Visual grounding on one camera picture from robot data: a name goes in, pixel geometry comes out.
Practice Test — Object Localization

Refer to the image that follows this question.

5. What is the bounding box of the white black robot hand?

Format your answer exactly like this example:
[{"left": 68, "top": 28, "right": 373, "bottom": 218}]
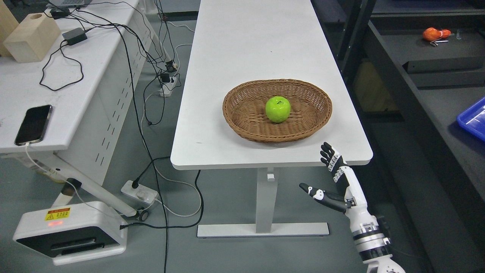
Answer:
[{"left": 299, "top": 142, "right": 379, "bottom": 235}]

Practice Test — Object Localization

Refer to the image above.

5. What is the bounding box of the green apple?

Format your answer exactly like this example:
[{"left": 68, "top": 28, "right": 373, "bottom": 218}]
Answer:
[{"left": 265, "top": 96, "right": 291, "bottom": 123}]

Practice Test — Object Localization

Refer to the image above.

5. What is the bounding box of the white robot base unit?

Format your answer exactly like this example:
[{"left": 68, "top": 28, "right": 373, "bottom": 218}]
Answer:
[{"left": 13, "top": 201, "right": 128, "bottom": 265}]

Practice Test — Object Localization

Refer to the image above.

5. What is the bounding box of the black metal shelf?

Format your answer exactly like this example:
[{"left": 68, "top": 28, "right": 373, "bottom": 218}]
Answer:
[{"left": 312, "top": 0, "right": 484, "bottom": 273}]

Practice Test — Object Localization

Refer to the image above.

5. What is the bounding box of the orange toy on shelf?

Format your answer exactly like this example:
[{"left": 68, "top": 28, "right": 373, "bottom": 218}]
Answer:
[{"left": 422, "top": 27, "right": 452, "bottom": 42}]

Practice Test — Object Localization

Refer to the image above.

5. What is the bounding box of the white standing desk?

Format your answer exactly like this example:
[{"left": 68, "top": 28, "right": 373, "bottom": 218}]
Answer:
[{"left": 171, "top": 0, "right": 374, "bottom": 237}]

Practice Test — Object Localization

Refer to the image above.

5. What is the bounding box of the blue plastic bin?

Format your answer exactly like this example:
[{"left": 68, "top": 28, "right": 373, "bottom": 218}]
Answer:
[{"left": 456, "top": 97, "right": 485, "bottom": 142}]

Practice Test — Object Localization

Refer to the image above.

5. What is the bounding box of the brown wicker basket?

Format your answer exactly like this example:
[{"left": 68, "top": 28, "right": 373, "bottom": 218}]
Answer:
[{"left": 223, "top": 79, "right": 333, "bottom": 143}]

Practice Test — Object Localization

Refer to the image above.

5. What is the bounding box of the white floor power strip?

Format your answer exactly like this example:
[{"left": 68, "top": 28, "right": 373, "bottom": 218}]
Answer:
[{"left": 120, "top": 180, "right": 159, "bottom": 205}]

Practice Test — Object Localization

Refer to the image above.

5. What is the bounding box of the white rear power strip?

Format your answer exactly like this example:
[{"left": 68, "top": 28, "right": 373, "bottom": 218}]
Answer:
[{"left": 159, "top": 75, "right": 178, "bottom": 98}]

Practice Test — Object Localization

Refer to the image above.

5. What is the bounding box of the white side desk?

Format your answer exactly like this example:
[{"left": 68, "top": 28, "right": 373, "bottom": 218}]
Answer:
[{"left": 1, "top": 0, "right": 156, "bottom": 217}]

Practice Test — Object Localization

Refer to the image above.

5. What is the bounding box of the black power adapter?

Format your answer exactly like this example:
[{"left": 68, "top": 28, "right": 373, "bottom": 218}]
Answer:
[{"left": 62, "top": 27, "right": 87, "bottom": 46}]

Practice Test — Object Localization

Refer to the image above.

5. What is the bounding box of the black smartphone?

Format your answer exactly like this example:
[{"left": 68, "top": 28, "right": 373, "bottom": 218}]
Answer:
[{"left": 14, "top": 104, "right": 53, "bottom": 146}]

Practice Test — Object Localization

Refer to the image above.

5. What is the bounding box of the wooden block with hole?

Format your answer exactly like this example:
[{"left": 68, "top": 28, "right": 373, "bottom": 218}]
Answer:
[{"left": 2, "top": 13, "right": 61, "bottom": 63}]

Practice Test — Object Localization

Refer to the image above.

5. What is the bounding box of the black power cable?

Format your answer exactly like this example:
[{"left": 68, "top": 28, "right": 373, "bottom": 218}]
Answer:
[{"left": 76, "top": 9, "right": 205, "bottom": 273}]

